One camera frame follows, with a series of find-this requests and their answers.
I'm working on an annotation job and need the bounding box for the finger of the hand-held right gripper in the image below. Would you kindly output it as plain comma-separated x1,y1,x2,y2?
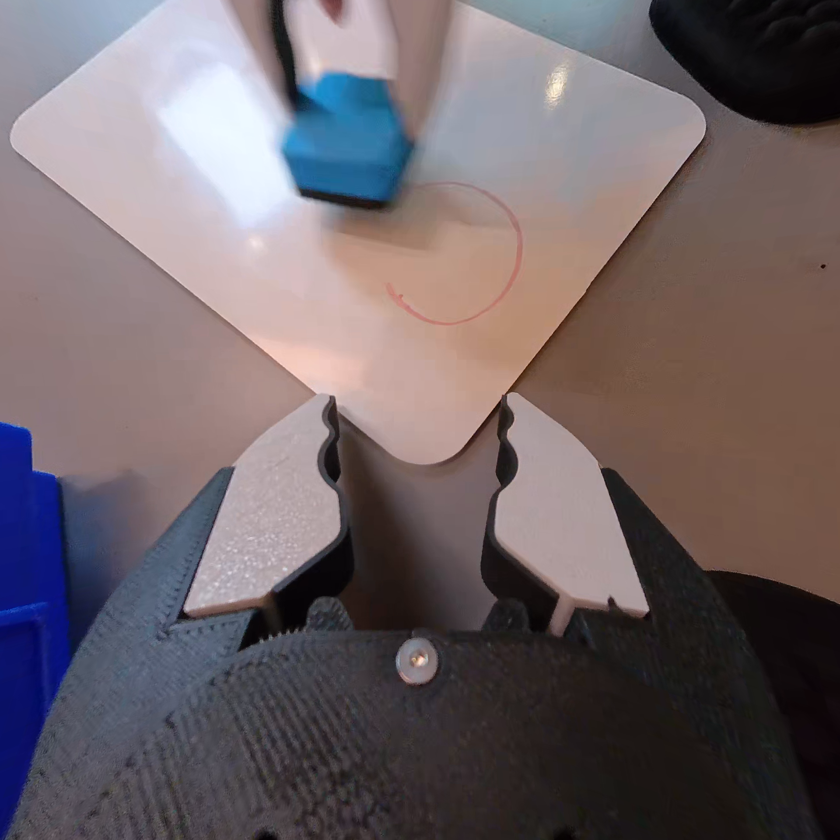
393,0,455,131
289,0,396,94

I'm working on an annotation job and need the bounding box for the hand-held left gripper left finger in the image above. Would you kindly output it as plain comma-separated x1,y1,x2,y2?
182,394,355,637

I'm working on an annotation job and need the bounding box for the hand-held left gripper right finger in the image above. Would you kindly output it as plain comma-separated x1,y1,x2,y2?
481,392,651,637

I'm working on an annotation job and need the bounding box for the blue whiteboard eraser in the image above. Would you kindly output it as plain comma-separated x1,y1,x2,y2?
281,71,418,210

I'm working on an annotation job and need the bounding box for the white whiteboard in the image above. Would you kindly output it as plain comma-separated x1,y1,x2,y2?
11,0,708,467

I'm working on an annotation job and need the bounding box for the blue plastic bin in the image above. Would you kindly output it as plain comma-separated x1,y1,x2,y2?
0,422,70,788

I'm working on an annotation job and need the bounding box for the black textured wrist pad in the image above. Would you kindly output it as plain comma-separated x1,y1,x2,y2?
649,0,840,127

